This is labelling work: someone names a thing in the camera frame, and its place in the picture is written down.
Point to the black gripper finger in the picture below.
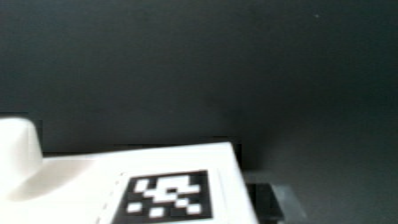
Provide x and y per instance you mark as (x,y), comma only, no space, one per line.
(278,207)

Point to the white drawer front with tag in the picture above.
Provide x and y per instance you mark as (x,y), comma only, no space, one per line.
(157,186)

